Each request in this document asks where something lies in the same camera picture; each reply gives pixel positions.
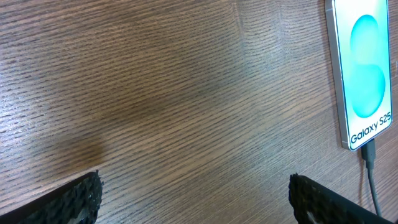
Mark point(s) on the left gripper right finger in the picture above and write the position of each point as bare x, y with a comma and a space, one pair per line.
314, 203

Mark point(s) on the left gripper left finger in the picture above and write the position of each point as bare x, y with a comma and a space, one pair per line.
75, 202

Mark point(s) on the turquoise Galaxy S25 smartphone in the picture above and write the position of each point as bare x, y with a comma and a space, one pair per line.
358, 35

